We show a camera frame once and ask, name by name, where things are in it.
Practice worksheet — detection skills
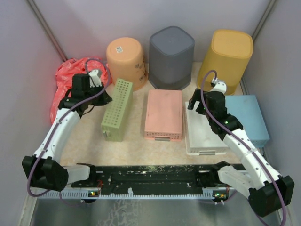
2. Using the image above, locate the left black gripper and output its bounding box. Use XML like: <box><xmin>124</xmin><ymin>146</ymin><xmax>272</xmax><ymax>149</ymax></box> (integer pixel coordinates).
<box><xmin>84</xmin><ymin>82</ymin><xmax>111</xmax><ymax>106</ymax></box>

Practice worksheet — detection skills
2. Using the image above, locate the green plastic basket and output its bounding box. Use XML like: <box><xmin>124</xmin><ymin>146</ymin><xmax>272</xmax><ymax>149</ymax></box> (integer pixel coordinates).
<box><xmin>101</xmin><ymin>78</ymin><xmax>133</xmax><ymax>142</ymax></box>

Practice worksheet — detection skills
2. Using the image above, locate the pink plastic basket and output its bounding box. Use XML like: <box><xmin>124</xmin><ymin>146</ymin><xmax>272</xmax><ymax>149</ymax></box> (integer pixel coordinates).
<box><xmin>144</xmin><ymin>89</ymin><xmax>182</xmax><ymax>142</ymax></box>

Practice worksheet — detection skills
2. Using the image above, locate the white plastic basket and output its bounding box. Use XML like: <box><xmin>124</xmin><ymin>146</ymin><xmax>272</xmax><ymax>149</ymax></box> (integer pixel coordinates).
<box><xmin>183</xmin><ymin>101</ymin><xmax>230</xmax><ymax>156</ymax></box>

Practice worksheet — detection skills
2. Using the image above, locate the peach capybara print bucket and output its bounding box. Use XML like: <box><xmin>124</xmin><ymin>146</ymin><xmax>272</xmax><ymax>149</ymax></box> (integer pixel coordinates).
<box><xmin>106</xmin><ymin>37</ymin><xmax>148</xmax><ymax>91</ymax></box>

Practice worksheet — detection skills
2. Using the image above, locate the blue plastic basket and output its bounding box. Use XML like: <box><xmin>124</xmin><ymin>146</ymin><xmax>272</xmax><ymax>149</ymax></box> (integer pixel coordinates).
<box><xmin>225</xmin><ymin>95</ymin><xmax>269</xmax><ymax>148</ymax></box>

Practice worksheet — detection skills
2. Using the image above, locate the grey slatted waste bin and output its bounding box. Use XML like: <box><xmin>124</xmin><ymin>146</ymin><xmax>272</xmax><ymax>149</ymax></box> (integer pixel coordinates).
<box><xmin>148</xmin><ymin>26</ymin><xmax>195</xmax><ymax>90</ymax></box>

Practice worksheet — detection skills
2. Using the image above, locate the yellow slatted waste bin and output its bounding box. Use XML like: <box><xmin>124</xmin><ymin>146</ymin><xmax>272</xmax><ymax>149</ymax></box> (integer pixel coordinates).
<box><xmin>197</xmin><ymin>29</ymin><xmax>253</xmax><ymax>95</ymax></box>

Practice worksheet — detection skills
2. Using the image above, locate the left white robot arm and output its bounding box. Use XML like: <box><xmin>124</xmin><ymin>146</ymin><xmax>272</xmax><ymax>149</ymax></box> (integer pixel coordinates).
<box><xmin>22</xmin><ymin>69</ymin><xmax>112</xmax><ymax>193</ymax></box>

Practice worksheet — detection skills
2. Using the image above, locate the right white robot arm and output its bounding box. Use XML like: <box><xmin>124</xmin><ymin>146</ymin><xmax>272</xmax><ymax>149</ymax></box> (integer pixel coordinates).
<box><xmin>187</xmin><ymin>89</ymin><xmax>294</xmax><ymax>218</ymax></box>

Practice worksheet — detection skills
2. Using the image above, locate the pink plastic bag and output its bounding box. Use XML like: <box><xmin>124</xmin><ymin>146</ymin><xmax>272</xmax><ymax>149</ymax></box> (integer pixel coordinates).
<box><xmin>50</xmin><ymin>57</ymin><xmax>112</xmax><ymax>123</ymax></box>

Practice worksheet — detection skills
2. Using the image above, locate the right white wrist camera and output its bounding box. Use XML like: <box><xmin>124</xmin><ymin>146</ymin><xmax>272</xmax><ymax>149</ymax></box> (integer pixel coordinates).
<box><xmin>210</xmin><ymin>78</ymin><xmax>227</xmax><ymax>94</ymax></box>

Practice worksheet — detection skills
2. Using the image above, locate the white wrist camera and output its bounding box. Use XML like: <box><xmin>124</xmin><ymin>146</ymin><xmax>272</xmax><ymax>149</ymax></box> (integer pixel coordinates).
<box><xmin>210</xmin><ymin>78</ymin><xmax>227</xmax><ymax>94</ymax></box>
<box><xmin>88</xmin><ymin>69</ymin><xmax>103</xmax><ymax>88</ymax></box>

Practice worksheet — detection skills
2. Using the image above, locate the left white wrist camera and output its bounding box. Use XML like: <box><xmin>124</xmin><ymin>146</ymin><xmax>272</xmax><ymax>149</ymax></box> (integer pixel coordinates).
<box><xmin>88</xmin><ymin>69</ymin><xmax>103</xmax><ymax>88</ymax></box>

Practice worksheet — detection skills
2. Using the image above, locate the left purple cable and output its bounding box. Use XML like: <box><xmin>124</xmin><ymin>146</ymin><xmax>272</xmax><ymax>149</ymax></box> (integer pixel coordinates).
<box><xmin>26</xmin><ymin>58</ymin><xmax>111</xmax><ymax>198</ymax></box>

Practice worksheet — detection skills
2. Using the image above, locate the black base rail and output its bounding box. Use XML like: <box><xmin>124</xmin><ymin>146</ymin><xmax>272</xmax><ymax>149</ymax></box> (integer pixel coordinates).
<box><xmin>70</xmin><ymin>162</ymin><xmax>236</xmax><ymax>195</ymax></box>

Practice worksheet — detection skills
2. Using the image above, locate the white slotted cable duct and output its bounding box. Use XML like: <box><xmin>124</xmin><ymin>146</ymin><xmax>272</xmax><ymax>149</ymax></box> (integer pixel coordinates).
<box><xmin>37</xmin><ymin>188</ymin><xmax>228</xmax><ymax>200</ymax></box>

